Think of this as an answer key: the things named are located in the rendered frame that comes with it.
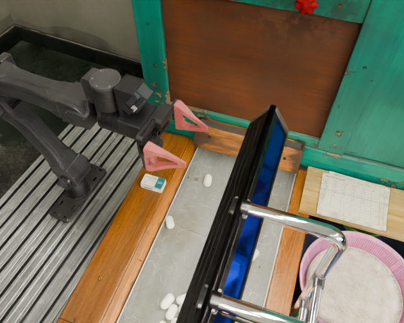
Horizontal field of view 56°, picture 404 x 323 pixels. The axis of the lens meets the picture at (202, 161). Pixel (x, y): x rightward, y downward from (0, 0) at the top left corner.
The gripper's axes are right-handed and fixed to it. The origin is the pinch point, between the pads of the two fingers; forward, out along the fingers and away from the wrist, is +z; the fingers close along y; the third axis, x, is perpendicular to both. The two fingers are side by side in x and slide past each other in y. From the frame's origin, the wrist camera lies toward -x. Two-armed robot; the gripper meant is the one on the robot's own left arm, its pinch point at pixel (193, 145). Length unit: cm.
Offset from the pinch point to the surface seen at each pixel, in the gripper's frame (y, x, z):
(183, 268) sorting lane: -10.8, 33.2, 2.3
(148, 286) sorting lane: -18.2, 33.3, -3.2
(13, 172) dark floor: 25, 109, -118
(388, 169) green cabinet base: 32, 23, 41
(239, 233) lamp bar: -15.2, -3.2, 14.9
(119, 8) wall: 121, 63, -104
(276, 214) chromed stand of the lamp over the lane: -10.8, -5.1, 19.0
